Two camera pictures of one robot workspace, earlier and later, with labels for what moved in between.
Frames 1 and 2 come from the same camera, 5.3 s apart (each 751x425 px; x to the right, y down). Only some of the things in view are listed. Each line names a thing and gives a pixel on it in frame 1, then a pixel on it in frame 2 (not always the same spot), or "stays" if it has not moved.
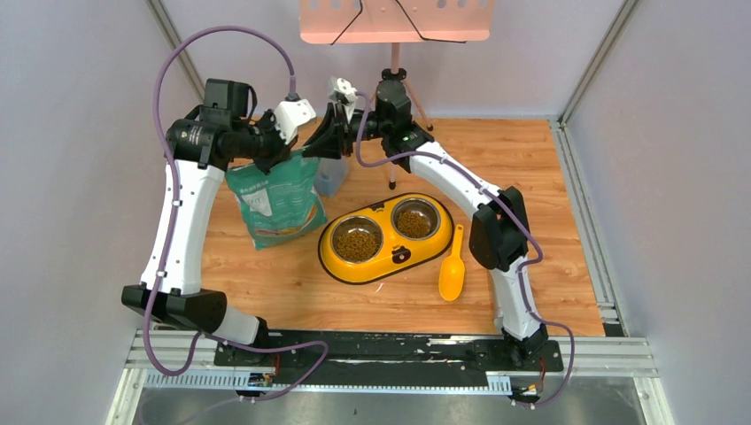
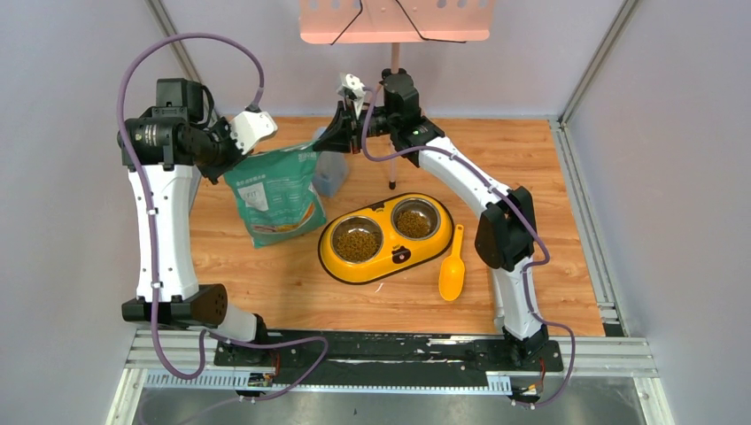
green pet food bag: x=283 y=203 stays
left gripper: x=273 y=140 -> x=217 y=166
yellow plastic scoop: x=452 y=272 stays
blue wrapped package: x=329 y=175 stays
